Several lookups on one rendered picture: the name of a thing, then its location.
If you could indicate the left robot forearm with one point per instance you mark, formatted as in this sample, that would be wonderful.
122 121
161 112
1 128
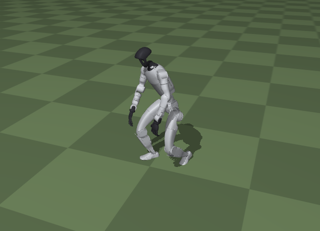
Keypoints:
162 108

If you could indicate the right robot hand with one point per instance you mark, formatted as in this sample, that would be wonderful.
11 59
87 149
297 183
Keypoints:
132 110

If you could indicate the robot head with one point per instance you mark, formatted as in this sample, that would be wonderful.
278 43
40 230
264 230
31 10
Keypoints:
142 54

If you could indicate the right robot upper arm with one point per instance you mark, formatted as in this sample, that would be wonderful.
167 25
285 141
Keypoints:
142 80

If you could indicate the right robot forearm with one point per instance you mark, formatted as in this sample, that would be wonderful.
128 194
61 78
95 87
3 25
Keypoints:
136 99

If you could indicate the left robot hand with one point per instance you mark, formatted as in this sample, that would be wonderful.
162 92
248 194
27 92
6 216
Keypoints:
155 127

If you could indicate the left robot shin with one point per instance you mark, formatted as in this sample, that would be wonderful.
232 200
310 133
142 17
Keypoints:
177 152

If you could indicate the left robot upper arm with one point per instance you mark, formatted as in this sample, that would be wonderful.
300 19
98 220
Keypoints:
162 76

